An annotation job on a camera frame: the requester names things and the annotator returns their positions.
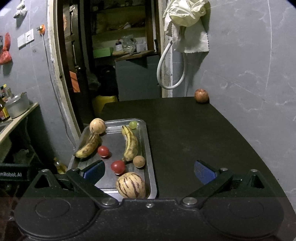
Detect dark spotted banana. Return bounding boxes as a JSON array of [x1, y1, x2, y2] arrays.
[[74, 133, 101, 159]]

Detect yellow plastic container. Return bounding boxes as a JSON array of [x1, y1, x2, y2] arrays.
[[93, 95, 117, 116]]

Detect small tan fruit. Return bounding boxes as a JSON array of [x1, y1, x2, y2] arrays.
[[133, 156, 145, 168]]

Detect red cherry tomato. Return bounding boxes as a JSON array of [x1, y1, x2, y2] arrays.
[[111, 160, 125, 175], [97, 146, 110, 158]]

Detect green grape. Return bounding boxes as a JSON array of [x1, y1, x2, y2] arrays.
[[128, 120, 137, 130]]

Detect white wall switch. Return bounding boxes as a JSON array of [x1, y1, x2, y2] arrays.
[[17, 29, 35, 48]]

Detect red plastic bag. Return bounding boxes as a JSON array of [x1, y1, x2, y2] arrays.
[[0, 33, 12, 65]]

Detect green box on shelf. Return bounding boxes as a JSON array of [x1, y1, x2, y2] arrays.
[[93, 47, 113, 58]]

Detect yellow spotted banana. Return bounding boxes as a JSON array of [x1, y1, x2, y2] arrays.
[[121, 125, 138, 163]]

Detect oil bottle on floor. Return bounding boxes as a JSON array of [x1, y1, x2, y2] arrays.
[[54, 157, 67, 174]]

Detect black table mat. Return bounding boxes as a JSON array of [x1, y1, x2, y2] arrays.
[[102, 97, 285, 198]]

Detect orange wall plug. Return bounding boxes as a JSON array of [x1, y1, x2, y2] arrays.
[[37, 24, 46, 36]]

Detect sauce bottle on counter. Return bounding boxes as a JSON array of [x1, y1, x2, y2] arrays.
[[1, 86, 10, 121]]

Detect dark cabinet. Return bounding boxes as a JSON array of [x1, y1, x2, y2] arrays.
[[115, 55, 161, 101]]

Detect metal cooking pot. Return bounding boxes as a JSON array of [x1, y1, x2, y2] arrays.
[[5, 92, 30, 118]]

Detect white hose loop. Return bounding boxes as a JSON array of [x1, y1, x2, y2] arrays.
[[156, 39, 186, 90]]

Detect red pomegranate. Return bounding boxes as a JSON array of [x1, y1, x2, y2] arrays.
[[194, 88, 209, 103]]

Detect white countertop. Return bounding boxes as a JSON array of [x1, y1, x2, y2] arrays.
[[0, 102, 39, 144]]

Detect cream cloth bag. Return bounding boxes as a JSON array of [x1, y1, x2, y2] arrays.
[[163, 0, 209, 54]]

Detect silver metal tray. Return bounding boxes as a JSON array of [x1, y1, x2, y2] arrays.
[[68, 118, 158, 201]]

